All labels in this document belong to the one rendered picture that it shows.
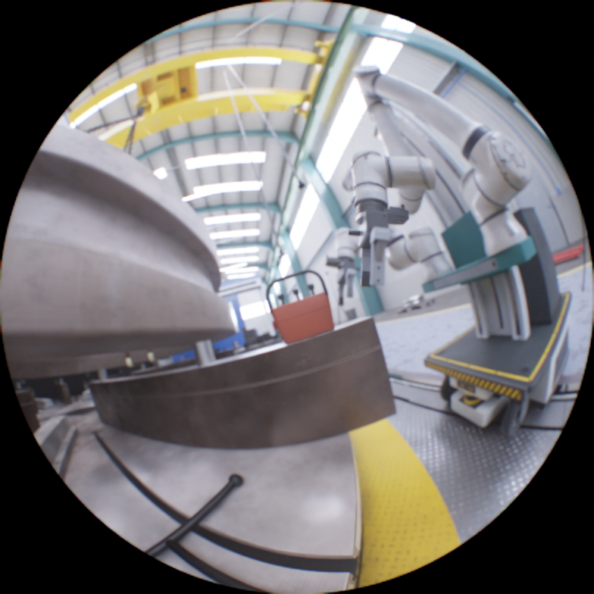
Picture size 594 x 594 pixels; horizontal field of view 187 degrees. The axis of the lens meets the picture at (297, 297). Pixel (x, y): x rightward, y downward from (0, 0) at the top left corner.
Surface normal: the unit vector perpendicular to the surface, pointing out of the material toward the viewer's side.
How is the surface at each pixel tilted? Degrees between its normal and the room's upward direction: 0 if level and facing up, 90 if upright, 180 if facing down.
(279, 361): 90
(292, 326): 97
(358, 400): 90
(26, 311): 90
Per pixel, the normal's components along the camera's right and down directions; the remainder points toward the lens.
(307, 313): -0.04, 0.00
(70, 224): 0.90, -0.33
